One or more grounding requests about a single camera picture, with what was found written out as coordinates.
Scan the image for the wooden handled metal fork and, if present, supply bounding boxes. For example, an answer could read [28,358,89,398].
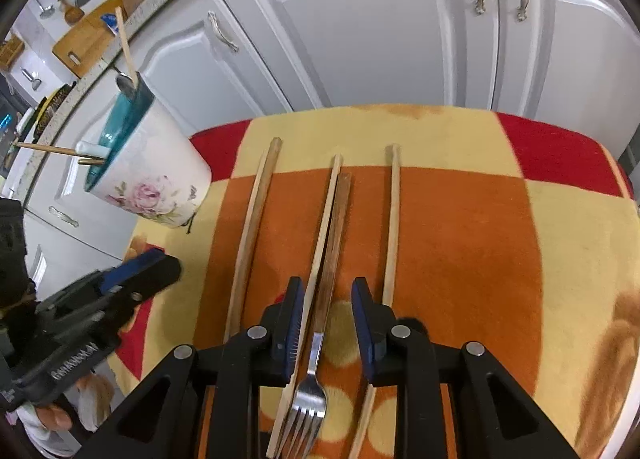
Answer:
[278,173,352,458]

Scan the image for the metal spoon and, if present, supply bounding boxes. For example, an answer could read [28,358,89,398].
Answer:
[116,72,137,100]

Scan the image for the gloved left hand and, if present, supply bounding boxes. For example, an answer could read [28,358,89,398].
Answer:
[16,372,114,458]

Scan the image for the floral utensil holder teal rim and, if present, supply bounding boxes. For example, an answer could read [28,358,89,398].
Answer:
[85,78,212,227]

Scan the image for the colourful checkered table mat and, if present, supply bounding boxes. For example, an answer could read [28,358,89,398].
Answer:
[108,104,639,458]

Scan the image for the wooden cutting board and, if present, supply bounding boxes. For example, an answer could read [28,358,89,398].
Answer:
[52,0,122,78]

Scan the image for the hanging wooden spatula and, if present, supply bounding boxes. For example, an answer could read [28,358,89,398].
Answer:
[58,0,85,26]

